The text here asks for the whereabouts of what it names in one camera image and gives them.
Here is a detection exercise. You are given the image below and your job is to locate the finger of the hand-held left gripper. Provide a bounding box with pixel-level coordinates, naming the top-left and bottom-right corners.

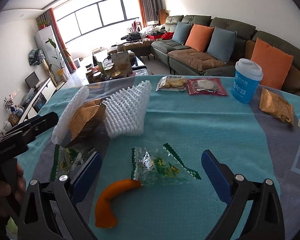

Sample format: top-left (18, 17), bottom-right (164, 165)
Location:
top-left (9, 112), bottom-right (59, 133)
top-left (0, 124), bottom-right (49, 145)

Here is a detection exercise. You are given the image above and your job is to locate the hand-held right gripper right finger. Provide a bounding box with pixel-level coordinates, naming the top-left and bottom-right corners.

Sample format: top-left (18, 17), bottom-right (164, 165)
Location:
top-left (201, 150), bottom-right (286, 240)

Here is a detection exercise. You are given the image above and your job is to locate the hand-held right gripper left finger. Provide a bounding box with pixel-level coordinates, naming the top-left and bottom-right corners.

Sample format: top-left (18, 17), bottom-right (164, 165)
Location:
top-left (17, 151), bottom-right (102, 240)

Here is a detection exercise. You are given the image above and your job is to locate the white foam net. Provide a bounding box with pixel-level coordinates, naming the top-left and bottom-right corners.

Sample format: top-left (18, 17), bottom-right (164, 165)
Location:
top-left (51, 85), bottom-right (90, 145)
top-left (102, 80), bottom-right (150, 139)

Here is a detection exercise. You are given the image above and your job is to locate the clear green-edged wrapper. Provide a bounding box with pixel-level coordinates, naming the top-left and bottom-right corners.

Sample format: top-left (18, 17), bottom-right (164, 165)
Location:
top-left (131, 143), bottom-right (202, 187)
top-left (50, 145), bottom-right (97, 183)

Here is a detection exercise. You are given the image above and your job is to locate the orange peel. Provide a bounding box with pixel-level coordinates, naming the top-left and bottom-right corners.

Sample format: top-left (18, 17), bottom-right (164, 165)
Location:
top-left (95, 179), bottom-right (142, 228)

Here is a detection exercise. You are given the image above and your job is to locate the gold foil wrapper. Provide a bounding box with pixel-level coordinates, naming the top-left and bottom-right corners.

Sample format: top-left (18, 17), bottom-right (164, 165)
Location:
top-left (69, 99), bottom-right (107, 147)

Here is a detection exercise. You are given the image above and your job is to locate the person's left hand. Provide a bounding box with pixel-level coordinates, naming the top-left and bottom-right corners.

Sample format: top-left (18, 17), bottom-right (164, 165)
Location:
top-left (0, 158), bottom-right (26, 217)

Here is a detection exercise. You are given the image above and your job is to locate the white TV cabinet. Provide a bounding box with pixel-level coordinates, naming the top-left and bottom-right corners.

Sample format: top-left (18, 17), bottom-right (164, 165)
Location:
top-left (0, 76), bottom-right (58, 130)

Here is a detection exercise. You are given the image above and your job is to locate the clear plastic bag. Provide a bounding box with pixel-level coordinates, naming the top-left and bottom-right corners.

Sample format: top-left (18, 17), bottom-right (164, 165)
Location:
top-left (22, 89), bottom-right (35, 103)

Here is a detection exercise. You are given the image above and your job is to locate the small plant in blue vase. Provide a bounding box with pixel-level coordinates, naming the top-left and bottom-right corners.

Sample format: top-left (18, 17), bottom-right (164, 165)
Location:
top-left (4, 95), bottom-right (17, 112)

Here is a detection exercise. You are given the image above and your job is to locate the black monitor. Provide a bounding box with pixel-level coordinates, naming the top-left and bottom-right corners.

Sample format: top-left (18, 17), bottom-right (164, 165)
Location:
top-left (24, 71), bottom-right (40, 89)

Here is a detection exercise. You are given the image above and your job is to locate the teal printed tablecloth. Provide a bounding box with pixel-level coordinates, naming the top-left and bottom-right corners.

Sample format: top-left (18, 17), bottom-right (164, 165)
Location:
top-left (15, 74), bottom-right (300, 240)

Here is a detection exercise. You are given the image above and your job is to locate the tall leafy potted plant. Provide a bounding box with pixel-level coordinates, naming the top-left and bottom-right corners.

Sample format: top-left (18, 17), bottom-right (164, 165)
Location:
top-left (48, 38), bottom-right (72, 77)

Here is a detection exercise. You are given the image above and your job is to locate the covered standing fan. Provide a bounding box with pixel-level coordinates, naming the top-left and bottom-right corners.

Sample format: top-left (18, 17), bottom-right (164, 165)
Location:
top-left (29, 49), bottom-right (45, 67)

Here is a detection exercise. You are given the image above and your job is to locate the white standing air conditioner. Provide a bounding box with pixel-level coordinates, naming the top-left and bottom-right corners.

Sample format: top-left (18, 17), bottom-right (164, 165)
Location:
top-left (34, 26), bottom-right (65, 80)

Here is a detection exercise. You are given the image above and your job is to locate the orange grey curtain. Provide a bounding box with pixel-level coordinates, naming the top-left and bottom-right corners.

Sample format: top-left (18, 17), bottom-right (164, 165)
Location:
top-left (37, 8), bottom-right (77, 74)
top-left (134, 0), bottom-right (167, 28)

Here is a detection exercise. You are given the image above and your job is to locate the cluttered coffee table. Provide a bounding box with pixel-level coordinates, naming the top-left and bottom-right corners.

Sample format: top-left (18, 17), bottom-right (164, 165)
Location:
top-left (85, 55), bottom-right (148, 84)

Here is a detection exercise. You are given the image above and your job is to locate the red snack packet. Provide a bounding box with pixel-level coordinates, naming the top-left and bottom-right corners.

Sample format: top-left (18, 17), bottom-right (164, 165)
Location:
top-left (186, 78), bottom-right (228, 96)

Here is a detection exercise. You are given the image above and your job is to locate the gold snack packet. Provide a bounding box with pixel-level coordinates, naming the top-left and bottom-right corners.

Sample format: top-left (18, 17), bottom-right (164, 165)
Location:
top-left (259, 87), bottom-right (295, 126)

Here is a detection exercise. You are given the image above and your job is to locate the paper bag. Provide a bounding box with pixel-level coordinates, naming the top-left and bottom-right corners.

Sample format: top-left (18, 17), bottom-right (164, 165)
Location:
top-left (111, 51), bottom-right (132, 77)

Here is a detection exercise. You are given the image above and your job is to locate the blue cup with white lid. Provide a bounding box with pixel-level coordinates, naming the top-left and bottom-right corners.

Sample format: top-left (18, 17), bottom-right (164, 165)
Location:
top-left (231, 58), bottom-right (263, 103)

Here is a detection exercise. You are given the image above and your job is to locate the clear cracker packet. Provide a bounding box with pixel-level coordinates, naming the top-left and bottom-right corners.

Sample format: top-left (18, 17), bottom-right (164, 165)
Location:
top-left (155, 76), bottom-right (187, 92)

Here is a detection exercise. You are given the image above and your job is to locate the large window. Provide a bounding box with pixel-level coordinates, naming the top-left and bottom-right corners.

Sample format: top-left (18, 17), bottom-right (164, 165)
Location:
top-left (52, 0), bottom-right (143, 44)

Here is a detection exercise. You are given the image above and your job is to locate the brown seat pad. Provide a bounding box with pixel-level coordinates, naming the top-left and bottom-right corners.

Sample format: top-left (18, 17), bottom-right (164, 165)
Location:
top-left (167, 49), bottom-right (224, 68)

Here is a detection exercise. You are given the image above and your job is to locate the orange cushion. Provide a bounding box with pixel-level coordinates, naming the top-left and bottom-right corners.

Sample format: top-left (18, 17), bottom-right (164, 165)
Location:
top-left (250, 37), bottom-right (294, 90)
top-left (185, 24), bottom-right (215, 52)

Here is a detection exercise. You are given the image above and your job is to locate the brown back cushion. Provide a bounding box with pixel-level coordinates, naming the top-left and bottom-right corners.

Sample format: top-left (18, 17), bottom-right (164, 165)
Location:
top-left (245, 40), bottom-right (300, 90)

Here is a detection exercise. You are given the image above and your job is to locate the blue cushion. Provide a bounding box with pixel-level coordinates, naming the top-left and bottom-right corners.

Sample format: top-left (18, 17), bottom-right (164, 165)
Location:
top-left (207, 26), bottom-right (237, 64)
top-left (172, 21), bottom-right (192, 44)

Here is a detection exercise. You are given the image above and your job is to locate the pile of clothes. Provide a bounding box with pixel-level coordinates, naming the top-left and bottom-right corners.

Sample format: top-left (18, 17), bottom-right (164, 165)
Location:
top-left (120, 22), bottom-right (165, 42)

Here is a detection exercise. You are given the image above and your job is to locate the green sofa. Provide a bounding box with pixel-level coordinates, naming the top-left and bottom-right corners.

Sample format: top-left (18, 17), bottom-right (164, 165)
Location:
top-left (150, 15), bottom-right (300, 95)

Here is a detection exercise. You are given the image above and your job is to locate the wooden board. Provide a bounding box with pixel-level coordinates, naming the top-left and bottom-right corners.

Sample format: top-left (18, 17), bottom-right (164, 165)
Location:
top-left (157, 9), bottom-right (170, 25)

